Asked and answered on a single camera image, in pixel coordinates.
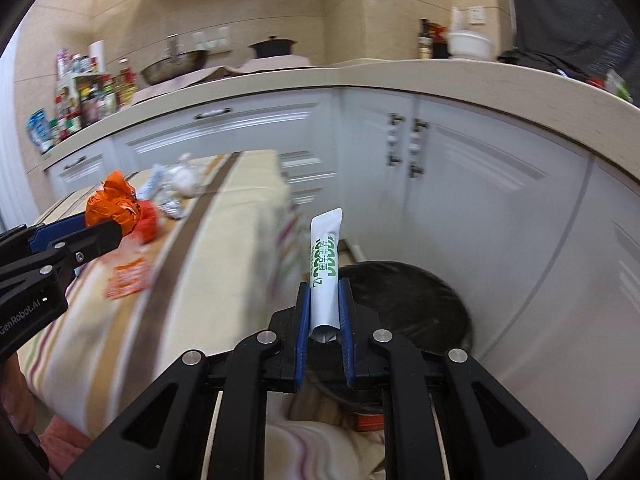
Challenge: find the white green-print sachet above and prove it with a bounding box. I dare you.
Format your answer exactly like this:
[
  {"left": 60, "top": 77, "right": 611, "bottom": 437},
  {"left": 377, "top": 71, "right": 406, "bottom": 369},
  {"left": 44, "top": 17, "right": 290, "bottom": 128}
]
[{"left": 309, "top": 208, "right": 345, "bottom": 344}]

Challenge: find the dark cloth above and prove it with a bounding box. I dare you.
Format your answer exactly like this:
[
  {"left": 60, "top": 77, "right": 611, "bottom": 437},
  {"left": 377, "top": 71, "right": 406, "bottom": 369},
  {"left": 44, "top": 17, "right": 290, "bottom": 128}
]
[{"left": 499, "top": 0, "right": 640, "bottom": 92}]

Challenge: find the yellow cooking oil bottle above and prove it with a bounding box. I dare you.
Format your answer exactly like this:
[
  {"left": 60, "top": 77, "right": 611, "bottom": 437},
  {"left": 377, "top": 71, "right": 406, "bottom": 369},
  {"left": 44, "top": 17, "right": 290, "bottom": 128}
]
[{"left": 117, "top": 57, "right": 139, "bottom": 106}]

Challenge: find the person's left hand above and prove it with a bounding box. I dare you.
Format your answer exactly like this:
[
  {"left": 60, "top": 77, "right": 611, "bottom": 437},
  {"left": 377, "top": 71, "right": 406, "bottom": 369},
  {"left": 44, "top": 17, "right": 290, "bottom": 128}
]
[{"left": 0, "top": 355, "right": 37, "bottom": 437}]

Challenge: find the beige stove cover cloth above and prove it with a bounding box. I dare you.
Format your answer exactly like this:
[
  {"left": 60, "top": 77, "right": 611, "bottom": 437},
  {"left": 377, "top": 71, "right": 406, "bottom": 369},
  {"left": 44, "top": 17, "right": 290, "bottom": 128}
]
[{"left": 134, "top": 55, "right": 314, "bottom": 105}]

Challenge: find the white wall socket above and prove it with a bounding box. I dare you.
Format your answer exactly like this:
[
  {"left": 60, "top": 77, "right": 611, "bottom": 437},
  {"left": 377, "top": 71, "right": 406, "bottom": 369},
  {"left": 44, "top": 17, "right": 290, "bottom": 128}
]
[{"left": 191, "top": 26, "right": 231, "bottom": 54}]

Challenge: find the red orange packet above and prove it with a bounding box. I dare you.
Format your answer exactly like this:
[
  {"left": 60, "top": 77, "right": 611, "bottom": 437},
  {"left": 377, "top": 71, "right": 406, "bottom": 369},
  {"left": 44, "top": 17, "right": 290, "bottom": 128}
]
[{"left": 352, "top": 411, "right": 386, "bottom": 434}]

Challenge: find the beaded cabinet door handle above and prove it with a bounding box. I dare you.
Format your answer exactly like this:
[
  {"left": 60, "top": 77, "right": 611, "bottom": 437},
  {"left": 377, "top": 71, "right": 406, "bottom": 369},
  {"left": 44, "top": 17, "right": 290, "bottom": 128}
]
[
  {"left": 388, "top": 112, "right": 404, "bottom": 167},
  {"left": 410, "top": 118, "right": 429, "bottom": 177}
]

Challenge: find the white kitchen cabinet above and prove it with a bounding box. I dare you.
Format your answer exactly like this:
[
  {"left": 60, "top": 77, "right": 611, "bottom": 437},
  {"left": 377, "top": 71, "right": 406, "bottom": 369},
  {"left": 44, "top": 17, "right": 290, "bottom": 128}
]
[{"left": 42, "top": 85, "right": 640, "bottom": 463}]

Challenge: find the striped tablecloth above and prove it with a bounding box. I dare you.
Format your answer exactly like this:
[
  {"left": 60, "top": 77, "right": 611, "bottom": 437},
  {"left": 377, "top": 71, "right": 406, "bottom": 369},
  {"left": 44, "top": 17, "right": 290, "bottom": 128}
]
[{"left": 17, "top": 149, "right": 388, "bottom": 480}]

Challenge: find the blue snack bag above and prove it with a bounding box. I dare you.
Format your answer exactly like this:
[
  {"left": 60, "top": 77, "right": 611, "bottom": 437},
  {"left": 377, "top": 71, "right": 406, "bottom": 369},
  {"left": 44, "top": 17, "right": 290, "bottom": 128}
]
[{"left": 27, "top": 108, "right": 54, "bottom": 154}]

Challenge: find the green white packet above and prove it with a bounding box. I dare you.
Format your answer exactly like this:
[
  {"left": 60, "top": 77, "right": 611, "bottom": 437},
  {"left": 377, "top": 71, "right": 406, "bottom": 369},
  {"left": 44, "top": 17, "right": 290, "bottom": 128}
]
[{"left": 604, "top": 70, "right": 634, "bottom": 102}]

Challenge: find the orange wrapper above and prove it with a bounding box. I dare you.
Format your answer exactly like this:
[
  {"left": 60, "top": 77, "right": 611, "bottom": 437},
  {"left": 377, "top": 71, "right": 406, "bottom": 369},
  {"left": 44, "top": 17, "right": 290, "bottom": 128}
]
[{"left": 85, "top": 170, "right": 141, "bottom": 237}]

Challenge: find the black cooking pot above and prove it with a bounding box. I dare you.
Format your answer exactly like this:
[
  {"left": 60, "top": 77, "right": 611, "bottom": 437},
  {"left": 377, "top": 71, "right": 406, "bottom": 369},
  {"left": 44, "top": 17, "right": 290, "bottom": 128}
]
[{"left": 249, "top": 36, "right": 297, "bottom": 60}]

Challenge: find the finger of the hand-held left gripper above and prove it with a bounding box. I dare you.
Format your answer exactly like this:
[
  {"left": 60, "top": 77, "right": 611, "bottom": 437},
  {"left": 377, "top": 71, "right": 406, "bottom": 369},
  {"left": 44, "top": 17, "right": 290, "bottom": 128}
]
[
  {"left": 0, "top": 214, "right": 89, "bottom": 266},
  {"left": 0, "top": 220, "right": 124, "bottom": 302}
]

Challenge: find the stack of white bowls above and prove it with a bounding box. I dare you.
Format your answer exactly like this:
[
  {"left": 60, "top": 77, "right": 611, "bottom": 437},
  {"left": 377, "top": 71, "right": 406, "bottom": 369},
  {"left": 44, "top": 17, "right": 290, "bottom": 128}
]
[{"left": 447, "top": 30, "right": 496, "bottom": 61}]

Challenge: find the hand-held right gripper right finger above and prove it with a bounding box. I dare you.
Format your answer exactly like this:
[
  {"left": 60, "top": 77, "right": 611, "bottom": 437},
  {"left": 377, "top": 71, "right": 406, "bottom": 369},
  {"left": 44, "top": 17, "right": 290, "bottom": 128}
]
[{"left": 337, "top": 279, "right": 590, "bottom": 480}]

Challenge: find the black trash bin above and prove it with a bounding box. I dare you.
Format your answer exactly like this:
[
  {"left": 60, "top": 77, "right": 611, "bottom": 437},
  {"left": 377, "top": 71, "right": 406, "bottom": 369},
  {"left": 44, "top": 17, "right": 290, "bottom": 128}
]
[{"left": 305, "top": 260, "right": 475, "bottom": 433}]

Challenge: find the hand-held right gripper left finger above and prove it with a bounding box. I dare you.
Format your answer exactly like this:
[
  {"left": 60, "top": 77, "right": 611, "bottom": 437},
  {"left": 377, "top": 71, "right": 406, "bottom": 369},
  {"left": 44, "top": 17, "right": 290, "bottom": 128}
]
[{"left": 62, "top": 282, "right": 312, "bottom": 480}]

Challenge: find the cluster of condiment bottles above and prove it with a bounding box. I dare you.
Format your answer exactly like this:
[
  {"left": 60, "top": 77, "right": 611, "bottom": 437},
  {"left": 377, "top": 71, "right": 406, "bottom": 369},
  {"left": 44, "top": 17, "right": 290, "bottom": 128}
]
[{"left": 52, "top": 50, "right": 138, "bottom": 141}]

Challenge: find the clear plastic bag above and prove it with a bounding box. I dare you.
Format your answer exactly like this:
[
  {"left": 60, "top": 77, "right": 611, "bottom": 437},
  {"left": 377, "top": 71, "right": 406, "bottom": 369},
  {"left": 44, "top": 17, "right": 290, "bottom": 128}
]
[{"left": 167, "top": 154, "right": 204, "bottom": 197}]

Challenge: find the flat orange packet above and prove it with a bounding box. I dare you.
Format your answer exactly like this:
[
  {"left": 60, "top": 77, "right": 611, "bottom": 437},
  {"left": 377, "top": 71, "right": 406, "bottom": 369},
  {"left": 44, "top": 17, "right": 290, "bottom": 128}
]
[{"left": 104, "top": 252, "right": 153, "bottom": 302}]

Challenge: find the steel wok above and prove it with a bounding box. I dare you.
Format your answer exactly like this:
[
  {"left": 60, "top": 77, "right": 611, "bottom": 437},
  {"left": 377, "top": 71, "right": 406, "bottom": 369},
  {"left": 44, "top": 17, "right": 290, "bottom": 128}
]
[{"left": 140, "top": 34, "right": 210, "bottom": 86}]

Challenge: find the blue white wrapper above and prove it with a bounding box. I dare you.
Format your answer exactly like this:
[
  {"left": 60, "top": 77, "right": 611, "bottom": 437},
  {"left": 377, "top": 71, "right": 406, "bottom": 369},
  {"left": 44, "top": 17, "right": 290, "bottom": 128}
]
[{"left": 137, "top": 164, "right": 166, "bottom": 201}]

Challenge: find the red snack wrapper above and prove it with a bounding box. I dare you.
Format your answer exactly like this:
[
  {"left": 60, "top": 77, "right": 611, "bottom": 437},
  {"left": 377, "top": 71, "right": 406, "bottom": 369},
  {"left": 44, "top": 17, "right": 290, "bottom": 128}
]
[{"left": 135, "top": 199, "right": 160, "bottom": 244}]

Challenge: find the silver foil wrapper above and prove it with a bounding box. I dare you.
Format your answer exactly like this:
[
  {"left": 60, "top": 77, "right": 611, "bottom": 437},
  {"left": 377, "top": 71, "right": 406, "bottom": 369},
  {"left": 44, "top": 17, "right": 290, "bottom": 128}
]
[{"left": 157, "top": 194, "right": 185, "bottom": 220}]

